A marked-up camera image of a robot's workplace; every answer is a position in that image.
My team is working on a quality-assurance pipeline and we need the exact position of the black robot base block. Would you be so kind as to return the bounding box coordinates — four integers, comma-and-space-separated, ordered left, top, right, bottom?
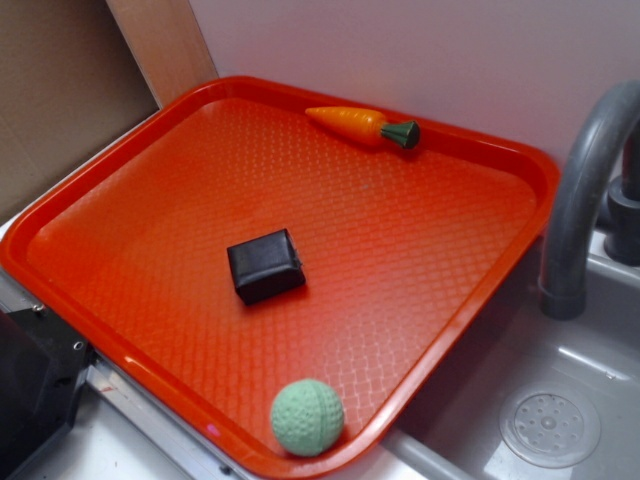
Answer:
1, 306, 92, 479

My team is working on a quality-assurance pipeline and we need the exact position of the dark grey faucet handle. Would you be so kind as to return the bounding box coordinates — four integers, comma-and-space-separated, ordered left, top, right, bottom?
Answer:
604, 126, 639, 266

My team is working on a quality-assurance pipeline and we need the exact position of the brown cardboard panel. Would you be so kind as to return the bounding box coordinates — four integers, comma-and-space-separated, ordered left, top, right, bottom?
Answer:
1, 1, 157, 221

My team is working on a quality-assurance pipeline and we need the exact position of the red plastic serving tray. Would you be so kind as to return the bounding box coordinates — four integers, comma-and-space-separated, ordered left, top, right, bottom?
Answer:
1, 77, 559, 479

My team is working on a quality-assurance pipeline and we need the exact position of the wooden board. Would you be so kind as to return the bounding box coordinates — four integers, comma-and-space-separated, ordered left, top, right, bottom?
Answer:
107, 0, 218, 108

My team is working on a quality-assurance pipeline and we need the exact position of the black rectangular block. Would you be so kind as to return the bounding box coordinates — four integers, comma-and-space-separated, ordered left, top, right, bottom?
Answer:
227, 229, 306, 306

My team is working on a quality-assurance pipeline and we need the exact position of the green dimpled ball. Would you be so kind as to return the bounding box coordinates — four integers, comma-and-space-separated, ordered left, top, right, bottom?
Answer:
270, 379, 345, 457

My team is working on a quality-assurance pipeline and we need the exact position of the orange toy carrot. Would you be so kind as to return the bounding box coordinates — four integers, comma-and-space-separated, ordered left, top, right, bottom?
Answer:
305, 106, 421, 150

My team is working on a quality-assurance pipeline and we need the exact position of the grey sink drain cover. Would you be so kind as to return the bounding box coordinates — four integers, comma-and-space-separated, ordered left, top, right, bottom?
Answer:
499, 382, 601, 469

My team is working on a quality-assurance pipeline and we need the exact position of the grey toy sink basin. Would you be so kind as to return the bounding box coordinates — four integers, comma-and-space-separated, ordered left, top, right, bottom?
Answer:
379, 227, 640, 480

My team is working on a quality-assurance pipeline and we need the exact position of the grey toy faucet spout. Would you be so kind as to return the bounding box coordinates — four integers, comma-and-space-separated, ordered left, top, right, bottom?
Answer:
538, 80, 639, 320

